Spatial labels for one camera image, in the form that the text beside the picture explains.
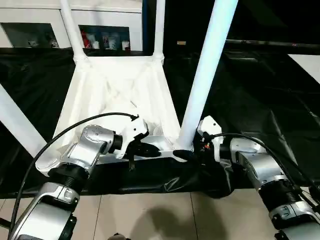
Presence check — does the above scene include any white plastic table top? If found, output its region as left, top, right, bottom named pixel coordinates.
left=34, top=54, right=198, bottom=177

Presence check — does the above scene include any black table mat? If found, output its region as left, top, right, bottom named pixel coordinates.
left=0, top=44, right=320, bottom=200

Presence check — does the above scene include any grey metal bar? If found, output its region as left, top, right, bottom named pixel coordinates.
left=224, top=38, right=320, bottom=50

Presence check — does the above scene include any black case with yellow label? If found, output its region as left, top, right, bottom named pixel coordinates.
left=142, top=0, right=227, bottom=57

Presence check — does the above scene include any white flat board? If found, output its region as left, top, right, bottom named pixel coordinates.
left=287, top=53, right=320, bottom=85

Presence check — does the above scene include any white sideboard cabinet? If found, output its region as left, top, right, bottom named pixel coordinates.
left=0, top=0, right=145, bottom=51

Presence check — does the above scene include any black metal table frame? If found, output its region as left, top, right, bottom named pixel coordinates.
left=0, top=217, right=12, bottom=230

